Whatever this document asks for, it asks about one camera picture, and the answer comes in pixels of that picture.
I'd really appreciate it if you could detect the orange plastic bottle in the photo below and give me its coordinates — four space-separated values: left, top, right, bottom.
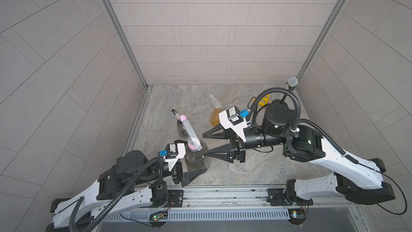
210 108 224 127

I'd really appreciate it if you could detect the dark grey bottle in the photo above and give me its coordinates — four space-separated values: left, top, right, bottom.
185 140 211 172

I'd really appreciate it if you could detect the clear spray nozzle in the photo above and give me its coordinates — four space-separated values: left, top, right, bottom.
210 95 223 109

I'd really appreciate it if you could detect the pink grey spray nozzle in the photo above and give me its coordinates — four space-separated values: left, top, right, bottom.
180 115 202 151

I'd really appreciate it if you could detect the black white spray nozzle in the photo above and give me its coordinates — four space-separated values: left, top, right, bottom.
171 109 181 122

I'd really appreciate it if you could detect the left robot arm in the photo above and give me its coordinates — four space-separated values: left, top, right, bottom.
46 150 207 232

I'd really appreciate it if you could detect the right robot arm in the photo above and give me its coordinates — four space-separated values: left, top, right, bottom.
202 100 395 206

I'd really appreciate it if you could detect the yellow triangle block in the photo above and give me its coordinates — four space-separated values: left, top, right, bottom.
259 94 270 106

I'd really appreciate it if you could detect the microphone on black stand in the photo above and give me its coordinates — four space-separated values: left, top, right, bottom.
272 77 299 104

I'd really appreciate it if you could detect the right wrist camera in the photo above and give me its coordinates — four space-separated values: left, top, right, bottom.
218 106 250 142

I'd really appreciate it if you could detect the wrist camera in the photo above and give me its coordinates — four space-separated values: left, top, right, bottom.
159 142 186 172
218 106 250 142

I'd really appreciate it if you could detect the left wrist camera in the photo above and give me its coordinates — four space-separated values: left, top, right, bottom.
159 142 186 172

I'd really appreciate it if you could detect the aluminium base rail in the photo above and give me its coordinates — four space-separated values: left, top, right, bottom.
103 185 360 227

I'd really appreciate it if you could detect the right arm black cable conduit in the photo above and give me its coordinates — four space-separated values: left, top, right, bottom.
249 87 359 165

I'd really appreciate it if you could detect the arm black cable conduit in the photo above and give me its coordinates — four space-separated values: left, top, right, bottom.
68 157 162 232
249 87 359 165

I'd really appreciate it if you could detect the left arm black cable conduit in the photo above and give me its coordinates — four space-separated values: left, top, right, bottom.
68 157 162 232

